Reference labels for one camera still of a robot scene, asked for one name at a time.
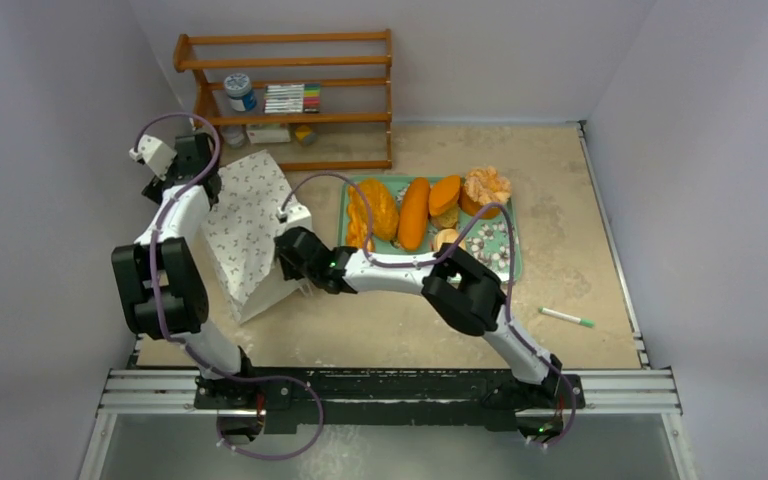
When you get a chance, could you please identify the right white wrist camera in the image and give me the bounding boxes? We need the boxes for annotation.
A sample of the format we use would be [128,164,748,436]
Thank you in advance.
[276,203,313,235]

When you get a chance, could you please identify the metal tongs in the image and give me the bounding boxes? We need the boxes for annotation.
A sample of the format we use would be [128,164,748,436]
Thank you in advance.
[297,279,314,297]

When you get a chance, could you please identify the orange braided fake bread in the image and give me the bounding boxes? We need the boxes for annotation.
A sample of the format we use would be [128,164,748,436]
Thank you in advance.
[345,201,375,252]

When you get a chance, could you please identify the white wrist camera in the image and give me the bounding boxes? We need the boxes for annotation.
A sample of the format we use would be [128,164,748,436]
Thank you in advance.
[276,203,313,235]
[129,135,176,180]

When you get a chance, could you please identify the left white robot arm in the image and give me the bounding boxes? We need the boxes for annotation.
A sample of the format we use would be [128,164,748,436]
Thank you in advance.
[111,132,258,409]

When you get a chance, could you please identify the yellow grey sharpener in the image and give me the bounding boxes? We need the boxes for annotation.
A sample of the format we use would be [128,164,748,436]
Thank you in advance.
[293,125,318,146]

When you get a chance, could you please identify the white patterned paper bag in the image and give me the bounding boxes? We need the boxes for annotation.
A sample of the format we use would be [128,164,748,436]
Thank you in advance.
[201,150,303,325]

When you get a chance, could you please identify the small clear jar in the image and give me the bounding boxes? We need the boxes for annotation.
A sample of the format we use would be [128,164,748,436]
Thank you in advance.
[221,125,248,149]

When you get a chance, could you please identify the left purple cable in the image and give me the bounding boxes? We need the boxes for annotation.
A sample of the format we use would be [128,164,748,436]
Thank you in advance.
[132,112,326,463]

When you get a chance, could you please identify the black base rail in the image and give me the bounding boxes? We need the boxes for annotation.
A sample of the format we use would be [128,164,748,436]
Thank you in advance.
[194,367,585,438]

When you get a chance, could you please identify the blue lidded jar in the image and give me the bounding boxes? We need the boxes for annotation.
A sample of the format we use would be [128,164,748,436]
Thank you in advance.
[223,73,257,112]

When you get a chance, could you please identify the green white pen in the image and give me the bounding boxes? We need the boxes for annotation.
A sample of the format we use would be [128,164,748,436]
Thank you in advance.
[538,307,595,328]

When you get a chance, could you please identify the green floral tray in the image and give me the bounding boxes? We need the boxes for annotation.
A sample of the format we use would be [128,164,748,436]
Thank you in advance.
[337,175,523,282]

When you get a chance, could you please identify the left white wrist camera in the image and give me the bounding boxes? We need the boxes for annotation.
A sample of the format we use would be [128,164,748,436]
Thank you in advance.
[129,135,176,180]

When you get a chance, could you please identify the white small box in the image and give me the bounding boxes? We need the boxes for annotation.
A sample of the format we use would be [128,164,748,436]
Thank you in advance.
[245,123,291,145]

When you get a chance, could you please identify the pack of coloured markers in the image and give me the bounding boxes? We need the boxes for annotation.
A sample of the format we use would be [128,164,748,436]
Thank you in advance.
[264,83,321,114]

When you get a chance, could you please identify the orange oval fake bread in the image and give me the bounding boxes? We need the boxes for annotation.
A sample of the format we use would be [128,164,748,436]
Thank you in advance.
[428,175,461,217]

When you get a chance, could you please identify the long orange fake baguette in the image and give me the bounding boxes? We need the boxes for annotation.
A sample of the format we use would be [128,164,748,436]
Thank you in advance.
[397,177,431,251]

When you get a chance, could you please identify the small brown fake bread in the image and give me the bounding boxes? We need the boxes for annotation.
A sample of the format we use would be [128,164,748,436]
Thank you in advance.
[430,205,460,231]

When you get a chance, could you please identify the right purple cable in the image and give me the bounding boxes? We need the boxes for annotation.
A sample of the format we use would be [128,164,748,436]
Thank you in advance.
[280,172,577,448]

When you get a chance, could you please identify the wooden shelf rack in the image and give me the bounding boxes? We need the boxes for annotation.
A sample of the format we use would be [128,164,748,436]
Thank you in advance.
[173,29,393,172]

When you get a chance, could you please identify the purple cable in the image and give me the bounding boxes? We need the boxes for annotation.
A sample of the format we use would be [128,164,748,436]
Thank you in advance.
[280,172,577,448]
[132,112,326,463]

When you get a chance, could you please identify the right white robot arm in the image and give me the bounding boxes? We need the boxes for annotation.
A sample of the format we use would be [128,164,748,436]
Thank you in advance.
[275,227,562,407]

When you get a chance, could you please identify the pale yellow fake bun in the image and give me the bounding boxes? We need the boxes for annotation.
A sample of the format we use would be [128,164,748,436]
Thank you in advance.
[431,228,466,252]

